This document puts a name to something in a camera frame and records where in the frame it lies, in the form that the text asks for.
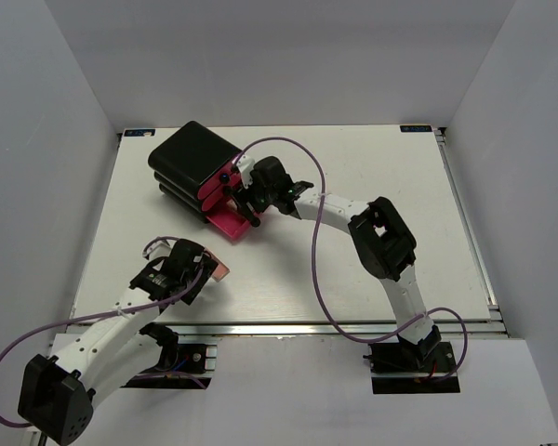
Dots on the left XDOF logo sticker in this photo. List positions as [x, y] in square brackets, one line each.
[139, 133]

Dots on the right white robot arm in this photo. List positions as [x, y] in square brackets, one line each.
[382, 241]

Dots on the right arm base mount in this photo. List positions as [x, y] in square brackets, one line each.
[393, 373]

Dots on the pink eyeshadow palette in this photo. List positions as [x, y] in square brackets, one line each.
[221, 270]

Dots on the black pink drawer organizer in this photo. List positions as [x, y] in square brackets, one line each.
[194, 166]

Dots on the aluminium table frame rail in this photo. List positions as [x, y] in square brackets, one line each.
[478, 260]

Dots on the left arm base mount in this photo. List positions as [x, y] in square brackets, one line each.
[180, 365]

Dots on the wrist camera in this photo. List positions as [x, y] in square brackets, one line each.
[244, 165]
[156, 249]

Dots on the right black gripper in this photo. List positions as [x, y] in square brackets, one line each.
[241, 197]

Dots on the pink bottom drawer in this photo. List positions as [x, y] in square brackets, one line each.
[229, 222]

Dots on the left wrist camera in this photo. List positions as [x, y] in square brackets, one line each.
[156, 249]

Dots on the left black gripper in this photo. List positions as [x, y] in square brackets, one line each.
[209, 265]

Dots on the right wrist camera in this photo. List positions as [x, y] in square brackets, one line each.
[244, 165]

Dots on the xdof logo sticker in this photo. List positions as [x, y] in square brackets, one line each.
[139, 133]
[415, 128]

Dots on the right XDOF logo sticker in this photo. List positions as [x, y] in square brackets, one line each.
[415, 128]

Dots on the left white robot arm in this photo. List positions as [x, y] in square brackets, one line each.
[60, 393]

